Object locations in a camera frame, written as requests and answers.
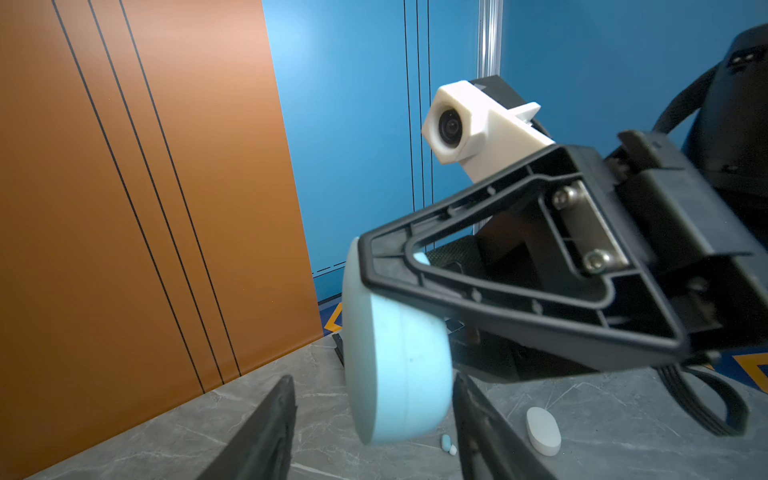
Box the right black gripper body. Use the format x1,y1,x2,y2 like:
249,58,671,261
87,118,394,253
605,130,767,366

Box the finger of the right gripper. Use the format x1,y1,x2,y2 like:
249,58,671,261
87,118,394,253
358,145,690,371
427,235,595,384

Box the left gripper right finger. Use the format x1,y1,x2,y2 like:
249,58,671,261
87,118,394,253
453,373,555,480

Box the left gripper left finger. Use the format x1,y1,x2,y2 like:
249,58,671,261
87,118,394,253
198,375,297,480

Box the white earbud charging case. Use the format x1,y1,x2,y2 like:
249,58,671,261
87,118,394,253
526,407,562,457

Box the blue earbud charging case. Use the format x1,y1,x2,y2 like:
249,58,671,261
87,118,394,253
341,238,453,445

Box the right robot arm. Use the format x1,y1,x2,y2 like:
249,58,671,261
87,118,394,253
343,26,767,381

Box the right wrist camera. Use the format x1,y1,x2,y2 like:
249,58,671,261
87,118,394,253
422,75,554,183

